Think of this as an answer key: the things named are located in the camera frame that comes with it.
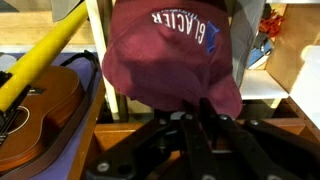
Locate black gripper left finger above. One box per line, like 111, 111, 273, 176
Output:
85, 112, 217, 180

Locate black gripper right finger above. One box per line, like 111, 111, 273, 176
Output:
200, 98, 320, 180

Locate maroon Glacier Montana cap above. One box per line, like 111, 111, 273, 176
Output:
102, 0, 242, 117

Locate brown acoustic guitar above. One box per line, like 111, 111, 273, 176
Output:
0, 66, 89, 180

